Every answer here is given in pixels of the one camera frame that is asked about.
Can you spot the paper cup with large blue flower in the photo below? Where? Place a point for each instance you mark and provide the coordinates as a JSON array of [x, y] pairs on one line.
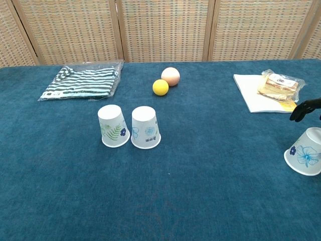
[[306, 153]]

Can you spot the pink orange ball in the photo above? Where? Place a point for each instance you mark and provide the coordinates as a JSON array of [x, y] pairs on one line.
[[171, 76]]

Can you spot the white and yellow booklet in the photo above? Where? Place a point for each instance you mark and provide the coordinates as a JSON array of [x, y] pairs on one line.
[[250, 93]]

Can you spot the woven bamboo screen panel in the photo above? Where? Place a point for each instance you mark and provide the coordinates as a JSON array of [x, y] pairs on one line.
[[258, 30], [12, 42], [72, 30], [165, 30], [313, 45]]

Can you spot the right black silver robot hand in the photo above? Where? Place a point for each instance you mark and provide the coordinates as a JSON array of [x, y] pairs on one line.
[[302, 110]]

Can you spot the striped shirt in plastic bag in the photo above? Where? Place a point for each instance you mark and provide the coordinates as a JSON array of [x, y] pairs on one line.
[[82, 82]]

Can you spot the paper cup with green fern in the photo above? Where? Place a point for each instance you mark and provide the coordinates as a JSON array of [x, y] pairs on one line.
[[113, 125]]

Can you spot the paper cup with black text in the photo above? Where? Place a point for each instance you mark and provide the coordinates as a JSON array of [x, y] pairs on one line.
[[145, 128]]

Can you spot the wrapped sandwich bread packet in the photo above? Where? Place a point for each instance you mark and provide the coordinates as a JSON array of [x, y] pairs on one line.
[[281, 86]]

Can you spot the blue carpet table mat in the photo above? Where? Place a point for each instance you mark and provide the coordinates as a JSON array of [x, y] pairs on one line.
[[160, 188]]

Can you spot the yellow ball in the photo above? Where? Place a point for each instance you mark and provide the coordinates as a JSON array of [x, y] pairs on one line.
[[160, 88]]

